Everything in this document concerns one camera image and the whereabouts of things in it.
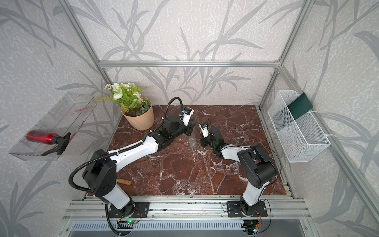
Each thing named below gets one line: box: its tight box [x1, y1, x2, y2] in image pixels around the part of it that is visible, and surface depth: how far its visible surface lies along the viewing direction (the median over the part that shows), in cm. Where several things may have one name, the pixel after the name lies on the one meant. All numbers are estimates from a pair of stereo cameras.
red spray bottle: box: [26, 129, 72, 157], surface depth 56 cm
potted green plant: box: [95, 81, 155, 131], surface depth 95 cm
